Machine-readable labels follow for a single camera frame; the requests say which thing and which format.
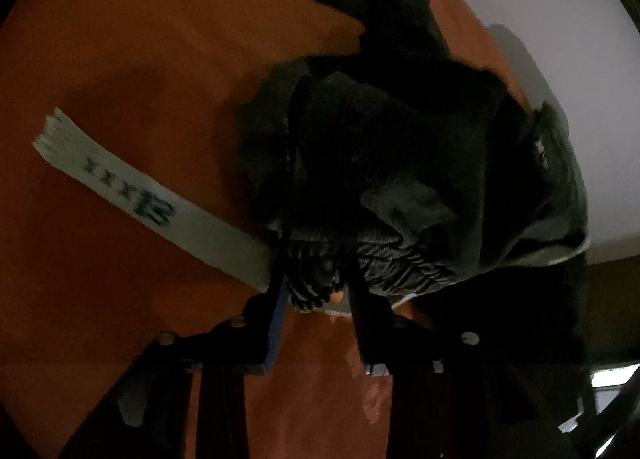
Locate orange fleece blanket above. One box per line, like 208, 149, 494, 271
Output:
0, 0, 546, 459

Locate white drawstring with print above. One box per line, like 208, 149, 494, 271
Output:
32, 106, 276, 292

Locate brown wooden panel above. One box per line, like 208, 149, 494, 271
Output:
585, 256, 640, 370

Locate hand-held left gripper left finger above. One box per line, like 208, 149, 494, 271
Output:
60, 274, 291, 459

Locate dark pants with elastic waistband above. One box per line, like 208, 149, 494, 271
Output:
232, 0, 593, 365

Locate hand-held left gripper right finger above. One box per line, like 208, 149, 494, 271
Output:
347, 279, 588, 459

